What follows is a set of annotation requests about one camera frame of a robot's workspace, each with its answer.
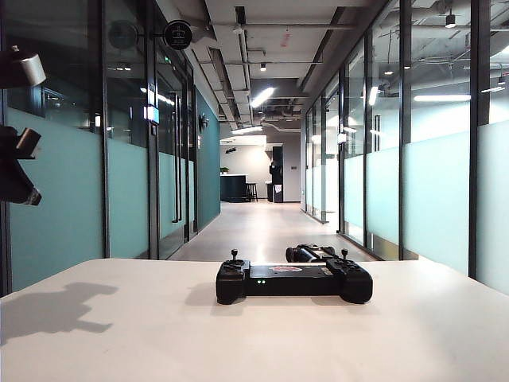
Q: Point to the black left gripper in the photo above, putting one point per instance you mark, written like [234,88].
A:
[8,145]

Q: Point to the black dual-joystick remote control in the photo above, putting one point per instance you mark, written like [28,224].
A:
[294,280]

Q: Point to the black quadruped robot dog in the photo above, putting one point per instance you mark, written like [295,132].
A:
[308,252]

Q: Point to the glowing room display panel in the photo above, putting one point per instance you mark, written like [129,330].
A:
[152,113]

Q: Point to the small green potted plant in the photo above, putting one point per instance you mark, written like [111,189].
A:
[224,170]

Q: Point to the round black hanging sign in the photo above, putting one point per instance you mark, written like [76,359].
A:
[178,34]

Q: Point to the dark bar counter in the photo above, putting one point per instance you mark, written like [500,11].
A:
[234,189]

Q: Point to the short linear ceiling light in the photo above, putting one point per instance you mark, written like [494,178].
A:
[246,129]

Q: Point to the dark bar stool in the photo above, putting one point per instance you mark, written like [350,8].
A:
[251,191]

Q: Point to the long linear ceiling light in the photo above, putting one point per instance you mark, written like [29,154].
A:
[262,96]

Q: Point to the white ceiling smoke detector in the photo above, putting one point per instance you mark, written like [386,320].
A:
[237,28]

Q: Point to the black ceiling spotlight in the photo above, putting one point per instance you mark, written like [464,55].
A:
[263,67]

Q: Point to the red ceiling tag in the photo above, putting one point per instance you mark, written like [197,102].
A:
[285,38]

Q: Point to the black pendant lamp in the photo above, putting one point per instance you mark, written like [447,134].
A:
[450,19]

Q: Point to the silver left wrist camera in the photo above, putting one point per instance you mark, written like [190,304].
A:
[32,67]

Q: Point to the dark wall ornament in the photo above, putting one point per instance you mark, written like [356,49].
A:
[203,120]

